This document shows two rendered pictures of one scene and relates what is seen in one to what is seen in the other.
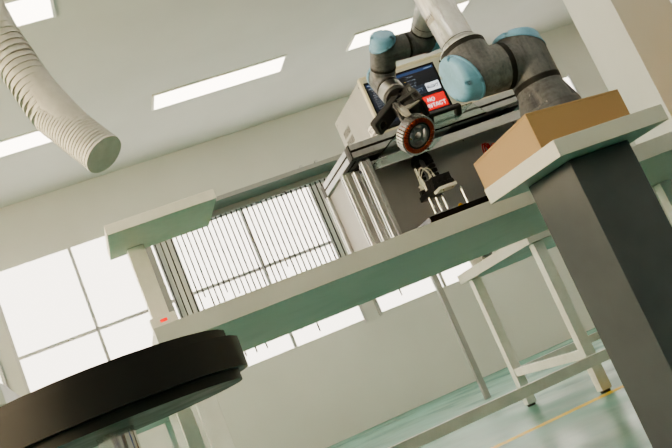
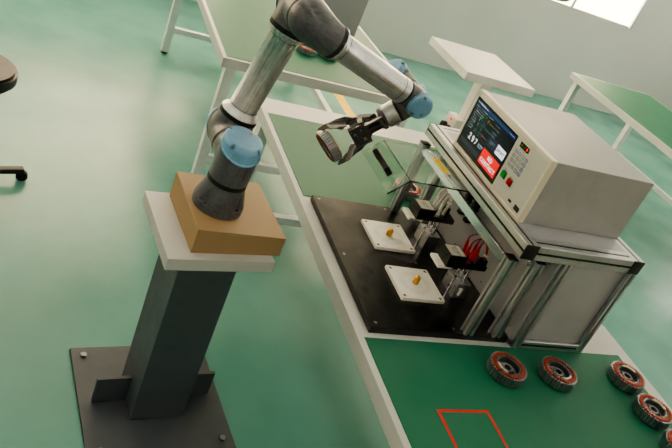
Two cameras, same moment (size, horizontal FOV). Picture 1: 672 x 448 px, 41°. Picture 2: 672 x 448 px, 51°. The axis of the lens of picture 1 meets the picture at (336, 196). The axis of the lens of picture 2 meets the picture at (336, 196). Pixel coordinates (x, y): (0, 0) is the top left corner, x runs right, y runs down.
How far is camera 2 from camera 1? 3.42 m
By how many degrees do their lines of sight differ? 86
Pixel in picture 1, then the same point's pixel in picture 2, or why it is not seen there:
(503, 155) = not seen: hidden behind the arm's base
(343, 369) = not seen: outside the picture
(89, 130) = not seen: outside the picture
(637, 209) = (164, 281)
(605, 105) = (190, 225)
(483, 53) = (213, 122)
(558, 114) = (180, 193)
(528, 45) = (217, 148)
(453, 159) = not seen: hidden behind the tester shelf
